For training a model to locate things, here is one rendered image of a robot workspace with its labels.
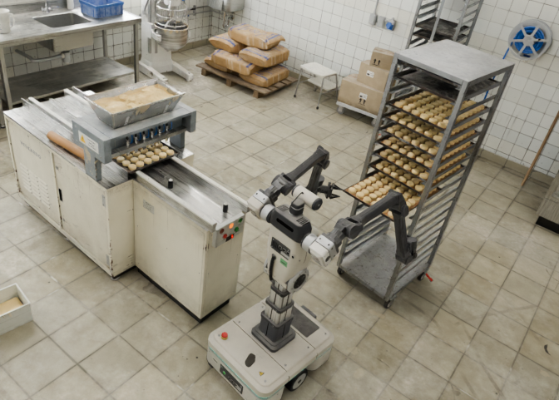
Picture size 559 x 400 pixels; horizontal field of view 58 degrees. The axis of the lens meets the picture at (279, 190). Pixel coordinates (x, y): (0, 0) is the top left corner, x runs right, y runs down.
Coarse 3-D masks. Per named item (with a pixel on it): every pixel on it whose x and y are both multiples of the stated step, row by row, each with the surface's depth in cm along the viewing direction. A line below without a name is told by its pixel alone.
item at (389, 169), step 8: (384, 160) 345; (384, 168) 332; (392, 168) 334; (456, 168) 347; (392, 176) 328; (400, 176) 326; (408, 176) 328; (440, 176) 333; (408, 184) 321; (416, 184) 325
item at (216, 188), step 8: (72, 96) 393; (80, 104) 389; (88, 104) 383; (168, 160) 340; (176, 160) 334; (176, 168) 337; (184, 168) 332; (192, 168) 329; (192, 176) 329; (200, 176) 323; (208, 184) 321; (216, 184) 318; (216, 192) 318; (224, 192) 313; (232, 192) 313; (232, 200) 311; (240, 200) 307; (240, 208) 309; (248, 208) 306
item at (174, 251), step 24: (168, 168) 336; (144, 192) 317; (192, 192) 317; (144, 216) 328; (168, 216) 309; (216, 216) 300; (144, 240) 340; (168, 240) 319; (192, 240) 301; (240, 240) 323; (144, 264) 352; (168, 264) 330; (192, 264) 311; (216, 264) 313; (168, 288) 342; (192, 288) 321; (216, 288) 327; (192, 312) 333
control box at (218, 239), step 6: (234, 216) 303; (240, 216) 304; (228, 222) 297; (234, 222) 301; (240, 222) 306; (216, 228) 291; (222, 228) 293; (228, 228) 298; (234, 228) 304; (240, 228) 310; (216, 234) 292; (222, 234) 296; (228, 234) 301; (234, 234) 307; (216, 240) 295; (222, 240) 300; (216, 246) 298
